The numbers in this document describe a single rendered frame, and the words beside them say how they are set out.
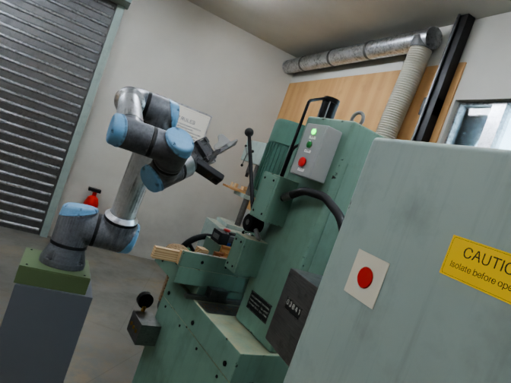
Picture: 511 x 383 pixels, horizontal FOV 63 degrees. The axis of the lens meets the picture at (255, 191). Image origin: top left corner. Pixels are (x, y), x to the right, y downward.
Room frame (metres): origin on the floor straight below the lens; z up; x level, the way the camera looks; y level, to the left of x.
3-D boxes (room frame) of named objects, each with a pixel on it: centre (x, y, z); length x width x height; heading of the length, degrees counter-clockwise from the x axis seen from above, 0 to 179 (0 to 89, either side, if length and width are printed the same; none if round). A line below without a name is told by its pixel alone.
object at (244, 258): (1.34, -0.04, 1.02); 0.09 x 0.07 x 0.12; 124
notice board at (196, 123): (4.41, 1.01, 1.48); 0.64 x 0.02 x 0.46; 115
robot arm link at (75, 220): (1.81, 0.69, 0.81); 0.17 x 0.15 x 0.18; 113
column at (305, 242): (1.34, -0.23, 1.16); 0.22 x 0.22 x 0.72; 34
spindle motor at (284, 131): (1.59, -0.07, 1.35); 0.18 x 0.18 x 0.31
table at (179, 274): (1.67, -0.01, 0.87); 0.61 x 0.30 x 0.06; 124
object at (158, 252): (1.54, 0.00, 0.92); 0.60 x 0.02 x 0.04; 124
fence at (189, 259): (1.55, -0.09, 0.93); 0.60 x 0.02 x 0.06; 124
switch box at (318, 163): (1.24, -0.13, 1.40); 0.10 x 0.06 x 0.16; 34
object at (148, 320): (1.56, 0.23, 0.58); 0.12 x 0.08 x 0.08; 34
